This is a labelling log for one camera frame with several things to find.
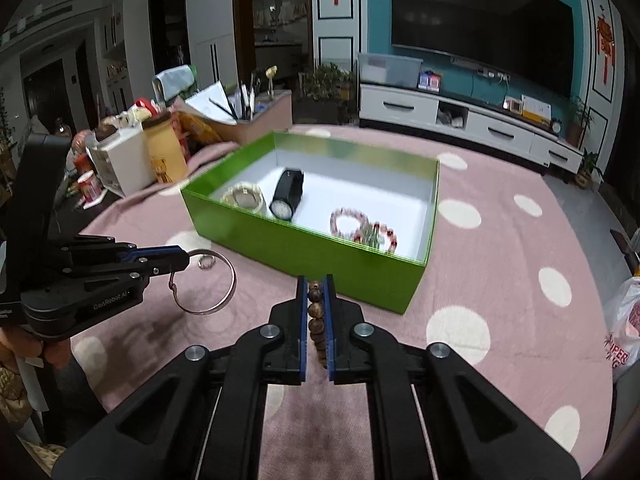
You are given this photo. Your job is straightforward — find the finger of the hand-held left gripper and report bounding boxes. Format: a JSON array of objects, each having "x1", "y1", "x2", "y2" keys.
[
  {"x1": 60, "y1": 242, "x2": 190, "y2": 267},
  {"x1": 65, "y1": 262, "x2": 189, "y2": 287}
]

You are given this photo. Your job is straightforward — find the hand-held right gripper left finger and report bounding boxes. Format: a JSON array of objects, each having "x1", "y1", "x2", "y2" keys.
[{"x1": 52, "y1": 275, "x2": 307, "y2": 480}]

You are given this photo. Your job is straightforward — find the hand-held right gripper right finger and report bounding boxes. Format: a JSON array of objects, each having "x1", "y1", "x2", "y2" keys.
[{"x1": 325, "y1": 274, "x2": 581, "y2": 480}]

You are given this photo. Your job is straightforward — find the brown wooden bead bracelet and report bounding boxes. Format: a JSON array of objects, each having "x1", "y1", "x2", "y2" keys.
[{"x1": 306, "y1": 282, "x2": 329, "y2": 372}]

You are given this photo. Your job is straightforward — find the green cardboard box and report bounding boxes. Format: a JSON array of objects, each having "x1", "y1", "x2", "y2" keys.
[{"x1": 180, "y1": 131, "x2": 441, "y2": 315}]

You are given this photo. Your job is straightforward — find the silver bangle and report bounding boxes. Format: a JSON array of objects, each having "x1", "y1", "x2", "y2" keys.
[{"x1": 167, "y1": 249, "x2": 237, "y2": 317}]

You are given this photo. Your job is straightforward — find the white wrist watch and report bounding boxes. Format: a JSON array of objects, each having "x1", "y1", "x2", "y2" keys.
[{"x1": 220, "y1": 182, "x2": 266, "y2": 215}]

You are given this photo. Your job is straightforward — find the red bead bracelet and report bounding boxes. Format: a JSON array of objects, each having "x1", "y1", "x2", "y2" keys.
[{"x1": 350, "y1": 219, "x2": 399, "y2": 254}]

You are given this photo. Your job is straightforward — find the pink bead bracelet jade charm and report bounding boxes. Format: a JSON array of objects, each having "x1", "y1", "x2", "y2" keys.
[{"x1": 330, "y1": 206, "x2": 371, "y2": 239}]

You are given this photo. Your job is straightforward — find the black wrist watch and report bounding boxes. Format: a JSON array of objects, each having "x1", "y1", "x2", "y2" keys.
[{"x1": 269, "y1": 167, "x2": 305, "y2": 222}]

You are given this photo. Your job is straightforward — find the person's left hand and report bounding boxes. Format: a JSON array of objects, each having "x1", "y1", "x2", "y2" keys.
[{"x1": 0, "y1": 329, "x2": 72, "y2": 369}]

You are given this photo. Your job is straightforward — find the red paper cup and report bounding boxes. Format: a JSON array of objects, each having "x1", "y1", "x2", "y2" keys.
[{"x1": 76, "y1": 170, "x2": 104, "y2": 209}]

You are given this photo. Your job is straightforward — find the white drawer organizer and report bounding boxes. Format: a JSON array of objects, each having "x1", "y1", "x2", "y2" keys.
[{"x1": 87, "y1": 127, "x2": 156, "y2": 198}]

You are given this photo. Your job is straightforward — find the yellow bear bottle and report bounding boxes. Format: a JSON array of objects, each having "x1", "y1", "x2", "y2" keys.
[{"x1": 141, "y1": 112, "x2": 190, "y2": 184}]

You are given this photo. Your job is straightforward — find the orange snack bag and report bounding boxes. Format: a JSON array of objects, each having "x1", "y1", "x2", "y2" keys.
[{"x1": 177, "y1": 112, "x2": 224, "y2": 146}]

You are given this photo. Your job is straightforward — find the white paper sheets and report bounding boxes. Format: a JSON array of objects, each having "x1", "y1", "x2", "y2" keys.
[{"x1": 185, "y1": 82, "x2": 239, "y2": 126}]

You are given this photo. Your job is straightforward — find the green and white pouch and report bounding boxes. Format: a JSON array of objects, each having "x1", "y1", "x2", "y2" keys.
[{"x1": 152, "y1": 65, "x2": 199, "y2": 102}]

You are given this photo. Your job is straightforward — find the cardboard box with pens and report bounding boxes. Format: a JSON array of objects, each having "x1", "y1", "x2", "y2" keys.
[{"x1": 172, "y1": 87, "x2": 294, "y2": 147}]

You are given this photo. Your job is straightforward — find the pink polka dot blanket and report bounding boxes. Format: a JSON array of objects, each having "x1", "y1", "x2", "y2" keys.
[{"x1": 70, "y1": 125, "x2": 640, "y2": 480}]

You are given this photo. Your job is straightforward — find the white television cabinet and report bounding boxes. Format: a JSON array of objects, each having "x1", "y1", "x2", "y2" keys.
[{"x1": 359, "y1": 82, "x2": 586, "y2": 167}]

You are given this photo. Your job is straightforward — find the leafy floor plant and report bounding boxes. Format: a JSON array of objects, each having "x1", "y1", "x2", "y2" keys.
[{"x1": 301, "y1": 62, "x2": 357, "y2": 112}]

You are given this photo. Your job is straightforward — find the clear plastic storage box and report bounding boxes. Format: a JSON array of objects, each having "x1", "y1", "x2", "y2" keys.
[{"x1": 357, "y1": 53, "x2": 424, "y2": 89}]

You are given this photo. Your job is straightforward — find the white plastic bag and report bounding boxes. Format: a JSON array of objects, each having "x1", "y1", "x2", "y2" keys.
[{"x1": 602, "y1": 276, "x2": 640, "y2": 384}]

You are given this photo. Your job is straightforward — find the yellow and white desk calendar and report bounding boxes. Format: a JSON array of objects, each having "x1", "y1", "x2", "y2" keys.
[{"x1": 504, "y1": 94, "x2": 552, "y2": 124}]

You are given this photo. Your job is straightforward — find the small potted plant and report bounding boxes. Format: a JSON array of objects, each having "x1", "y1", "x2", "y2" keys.
[{"x1": 575, "y1": 151, "x2": 604, "y2": 191}]

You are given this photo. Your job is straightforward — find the tall potted plant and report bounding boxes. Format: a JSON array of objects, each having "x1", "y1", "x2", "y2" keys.
[{"x1": 566, "y1": 96, "x2": 594, "y2": 149}]

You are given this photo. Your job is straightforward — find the black television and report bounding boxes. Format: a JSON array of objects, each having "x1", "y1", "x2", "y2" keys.
[{"x1": 390, "y1": 0, "x2": 576, "y2": 98}]

